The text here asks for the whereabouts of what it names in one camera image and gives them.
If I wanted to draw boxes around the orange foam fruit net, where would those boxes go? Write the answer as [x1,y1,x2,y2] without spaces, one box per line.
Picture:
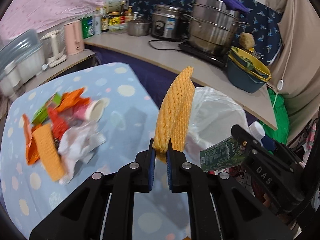
[152,66,195,163]

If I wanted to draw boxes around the pink paper cup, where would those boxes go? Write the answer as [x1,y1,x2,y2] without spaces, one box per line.
[73,99,106,122]

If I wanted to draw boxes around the white paper towel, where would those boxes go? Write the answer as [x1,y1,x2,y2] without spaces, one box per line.
[58,121,106,185]

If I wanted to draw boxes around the red plastic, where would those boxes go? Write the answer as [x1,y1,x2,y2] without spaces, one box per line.
[47,107,69,140]

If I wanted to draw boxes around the orange plastic wrapper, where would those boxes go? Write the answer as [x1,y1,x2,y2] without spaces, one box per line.
[22,88,91,165]

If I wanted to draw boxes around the small green carton box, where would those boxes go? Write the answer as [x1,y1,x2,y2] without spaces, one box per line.
[32,93,62,125]

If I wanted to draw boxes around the white lined trash bin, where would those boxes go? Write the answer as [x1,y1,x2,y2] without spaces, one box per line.
[183,87,249,166]

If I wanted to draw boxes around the green plastic bag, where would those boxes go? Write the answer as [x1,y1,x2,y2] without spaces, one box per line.
[259,88,290,145]

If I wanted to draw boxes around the purple counter skirt cloth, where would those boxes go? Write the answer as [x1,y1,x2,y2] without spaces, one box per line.
[85,41,258,120]

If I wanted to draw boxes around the black induction cooker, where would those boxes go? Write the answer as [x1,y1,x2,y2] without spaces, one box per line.
[178,41,226,70]

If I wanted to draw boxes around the blue yellow stacked basins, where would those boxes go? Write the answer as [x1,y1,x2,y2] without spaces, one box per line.
[226,47,271,94]

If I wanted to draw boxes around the light blue dotted tablecloth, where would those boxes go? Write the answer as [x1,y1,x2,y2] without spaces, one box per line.
[0,62,190,240]

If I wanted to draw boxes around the small steel pot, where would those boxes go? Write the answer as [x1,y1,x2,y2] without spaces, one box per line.
[127,19,151,36]

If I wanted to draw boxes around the silver rice cooker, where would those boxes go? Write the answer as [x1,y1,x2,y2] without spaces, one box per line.
[151,4,187,41]

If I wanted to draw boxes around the large stainless steamer pot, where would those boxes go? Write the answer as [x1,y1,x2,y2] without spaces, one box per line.
[183,0,249,55]

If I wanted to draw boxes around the brown loofah sponge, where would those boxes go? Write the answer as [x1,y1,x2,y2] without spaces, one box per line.
[239,32,255,50]

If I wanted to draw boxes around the pink electric kettle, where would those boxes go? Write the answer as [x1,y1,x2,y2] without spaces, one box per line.
[64,20,84,56]

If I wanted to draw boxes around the white glass kettle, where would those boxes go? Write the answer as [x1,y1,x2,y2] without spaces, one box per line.
[41,30,67,68]

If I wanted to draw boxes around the dark soy sauce bottle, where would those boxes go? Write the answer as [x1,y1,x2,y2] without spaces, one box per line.
[101,7,109,33]

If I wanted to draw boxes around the navy floral cloth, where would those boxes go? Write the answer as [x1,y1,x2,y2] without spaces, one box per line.
[129,0,282,66]

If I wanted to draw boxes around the white bottle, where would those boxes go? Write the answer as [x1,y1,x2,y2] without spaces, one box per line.
[93,12,101,35]

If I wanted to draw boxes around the white cardboard box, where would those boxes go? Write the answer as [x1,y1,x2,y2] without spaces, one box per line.
[104,0,123,13]

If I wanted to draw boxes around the clear lidded dish rack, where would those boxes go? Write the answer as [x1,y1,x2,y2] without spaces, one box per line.
[1,29,46,98]

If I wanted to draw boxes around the pink dotted curtain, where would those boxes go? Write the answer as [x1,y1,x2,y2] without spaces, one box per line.
[0,0,133,40]

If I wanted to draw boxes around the white cable with switch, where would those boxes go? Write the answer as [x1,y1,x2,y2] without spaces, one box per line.
[271,0,295,111]

